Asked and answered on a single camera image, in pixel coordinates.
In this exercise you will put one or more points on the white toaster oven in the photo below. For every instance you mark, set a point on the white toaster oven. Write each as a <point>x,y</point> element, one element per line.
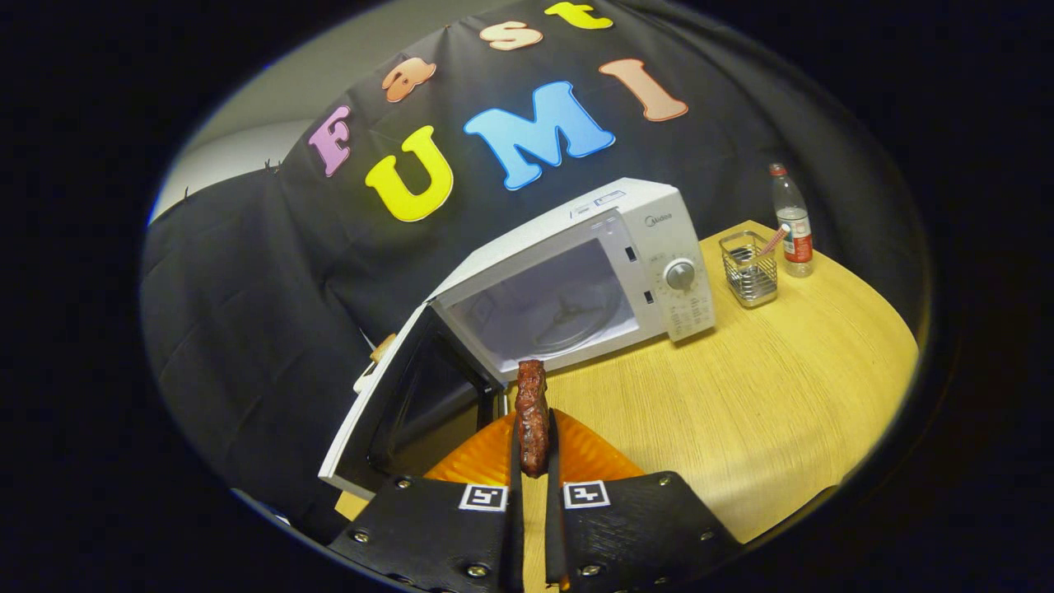
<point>659,239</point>

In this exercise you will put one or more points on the white pop-up toaster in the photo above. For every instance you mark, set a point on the white pop-up toaster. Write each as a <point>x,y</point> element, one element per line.
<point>366,379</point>

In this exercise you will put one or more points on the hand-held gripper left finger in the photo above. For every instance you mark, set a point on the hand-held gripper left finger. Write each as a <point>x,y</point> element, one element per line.
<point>428,535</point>

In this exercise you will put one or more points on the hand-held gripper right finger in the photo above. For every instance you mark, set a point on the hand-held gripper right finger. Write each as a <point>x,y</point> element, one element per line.
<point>642,535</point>

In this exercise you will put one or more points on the black backdrop cloth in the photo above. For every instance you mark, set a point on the black backdrop cloth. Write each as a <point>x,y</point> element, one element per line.
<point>247,288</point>

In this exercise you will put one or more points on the pink striped straw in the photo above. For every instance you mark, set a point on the pink striped straw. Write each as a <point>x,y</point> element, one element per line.
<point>772,240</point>

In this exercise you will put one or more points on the clear bottle with red label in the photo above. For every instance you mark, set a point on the clear bottle with red label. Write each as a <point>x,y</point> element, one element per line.
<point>795,235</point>

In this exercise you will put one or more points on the toasted bread slice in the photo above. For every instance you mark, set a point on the toasted bread slice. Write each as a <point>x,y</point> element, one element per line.
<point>384,347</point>

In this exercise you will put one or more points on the brown grilled meat piece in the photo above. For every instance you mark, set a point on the brown grilled meat piece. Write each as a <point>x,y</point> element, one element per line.
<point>532,420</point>

